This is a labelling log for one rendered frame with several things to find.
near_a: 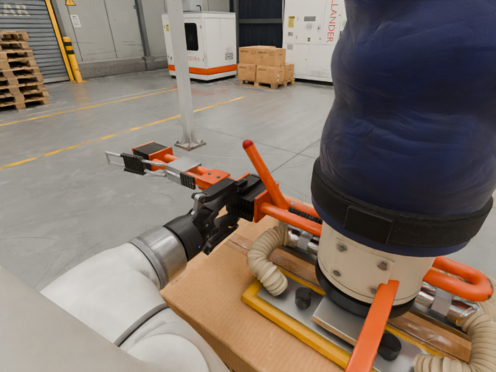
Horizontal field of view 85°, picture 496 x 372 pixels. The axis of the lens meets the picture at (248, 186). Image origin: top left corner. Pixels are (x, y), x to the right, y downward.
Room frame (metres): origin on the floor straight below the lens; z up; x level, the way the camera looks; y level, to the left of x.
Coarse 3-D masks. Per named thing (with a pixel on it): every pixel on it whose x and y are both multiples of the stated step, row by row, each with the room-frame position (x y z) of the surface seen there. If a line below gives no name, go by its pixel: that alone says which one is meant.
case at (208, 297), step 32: (256, 224) 0.56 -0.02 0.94; (224, 256) 0.45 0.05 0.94; (288, 256) 0.45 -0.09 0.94; (192, 288) 0.36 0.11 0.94; (224, 288) 0.36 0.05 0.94; (320, 288) 0.36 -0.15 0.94; (192, 320) 0.30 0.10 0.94; (224, 320) 0.29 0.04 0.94; (256, 320) 0.29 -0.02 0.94; (416, 320) 0.29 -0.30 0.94; (224, 352) 0.25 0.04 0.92; (256, 352) 0.24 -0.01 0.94; (288, 352) 0.24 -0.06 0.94; (448, 352) 0.24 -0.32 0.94
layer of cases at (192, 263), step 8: (296, 200) 1.28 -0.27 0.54; (224, 208) 1.20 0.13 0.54; (240, 224) 1.06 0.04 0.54; (232, 232) 1.00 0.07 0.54; (224, 240) 0.95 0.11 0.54; (200, 256) 0.85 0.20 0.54; (192, 264) 0.80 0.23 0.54; (184, 272) 0.76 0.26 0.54; (176, 280) 0.72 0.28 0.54; (168, 288) 0.69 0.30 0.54
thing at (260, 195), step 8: (240, 176) 0.53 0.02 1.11; (256, 176) 0.54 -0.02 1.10; (248, 192) 0.48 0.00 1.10; (256, 192) 0.48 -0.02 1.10; (264, 192) 0.46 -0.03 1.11; (232, 200) 0.46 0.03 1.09; (240, 200) 0.45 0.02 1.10; (248, 200) 0.44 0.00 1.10; (256, 200) 0.44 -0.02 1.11; (264, 200) 0.46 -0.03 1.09; (232, 208) 0.46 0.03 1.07; (240, 208) 0.46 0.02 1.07; (248, 208) 0.45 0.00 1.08; (256, 208) 0.44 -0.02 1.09; (240, 216) 0.45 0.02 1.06; (248, 216) 0.44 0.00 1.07; (256, 216) 0.44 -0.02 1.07
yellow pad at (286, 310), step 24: (264, 288) 0.34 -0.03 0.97; (288, 288) 0.34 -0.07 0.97; (312, 288) 0.34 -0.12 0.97; (264, 312) 0.30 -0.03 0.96; (288, 312) 0.29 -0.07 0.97; (312, 312) 0.29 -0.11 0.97; (312, 336) 0.25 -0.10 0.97; (336, 336) 0.25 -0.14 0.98; (384, 336) 0.23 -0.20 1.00; (336, 360) 0.22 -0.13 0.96; (384, 360) 0.21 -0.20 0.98; (408, 360) 0.21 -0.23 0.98
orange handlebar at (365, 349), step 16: (160, 160) 0.66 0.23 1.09; (208, 176) 0.55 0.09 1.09; (224, 176) 0.55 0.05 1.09; (272, 208) 0.43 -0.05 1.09; (288, 208) 0.45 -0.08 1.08; (304, 208) 0.43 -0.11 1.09; (304, 224) 0.39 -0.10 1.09; (320, 224) 0.38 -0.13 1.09; (432, 272) 0.27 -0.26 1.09; (448, 272) 0.29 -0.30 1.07; (464, 272) 0.28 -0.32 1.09; (480, 272) 0.27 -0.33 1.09; (384, 288) 0.25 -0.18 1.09; (448, 288) 0.25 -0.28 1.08; (464, 288) 0.25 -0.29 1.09; (480, 288) 0.25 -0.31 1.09; (384, 304) 0.22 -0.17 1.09; (368, 320) 0.20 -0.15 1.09; (384, 320) 0.20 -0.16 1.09; (368, 336) 0.18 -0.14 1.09; (352, 352) 0.16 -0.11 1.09; (368, 352) 0.16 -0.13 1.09; (352, 368) 0.15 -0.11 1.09; (368, 368) 0.15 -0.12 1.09
